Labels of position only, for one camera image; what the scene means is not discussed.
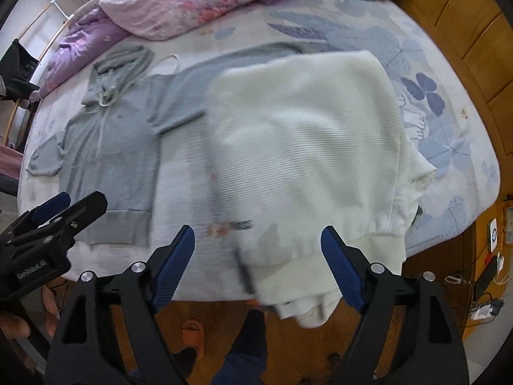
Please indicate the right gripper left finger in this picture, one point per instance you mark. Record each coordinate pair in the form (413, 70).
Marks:
(85, 350)

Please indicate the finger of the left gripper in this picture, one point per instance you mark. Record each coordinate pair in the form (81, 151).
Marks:
(51, 208)

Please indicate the white knit sweater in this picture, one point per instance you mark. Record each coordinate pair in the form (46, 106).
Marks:
(304, 142)

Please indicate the black clothing on rack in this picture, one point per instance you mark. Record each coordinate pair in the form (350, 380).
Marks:
(17, 68)

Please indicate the wooden clothes rack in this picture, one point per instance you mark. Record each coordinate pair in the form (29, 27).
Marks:
(27, 36)

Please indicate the orange slipper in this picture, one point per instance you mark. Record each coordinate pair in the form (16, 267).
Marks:
(193, 333)

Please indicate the grey hoodie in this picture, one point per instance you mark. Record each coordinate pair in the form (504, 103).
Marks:
(112, 144)

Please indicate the floral blue bed sheet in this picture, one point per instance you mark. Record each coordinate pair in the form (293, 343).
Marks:
(438, 117)

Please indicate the purple floral quilt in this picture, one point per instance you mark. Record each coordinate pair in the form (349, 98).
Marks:
(99, 24)

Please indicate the wooden headboard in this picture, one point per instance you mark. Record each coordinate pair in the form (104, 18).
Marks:
(476, 38)

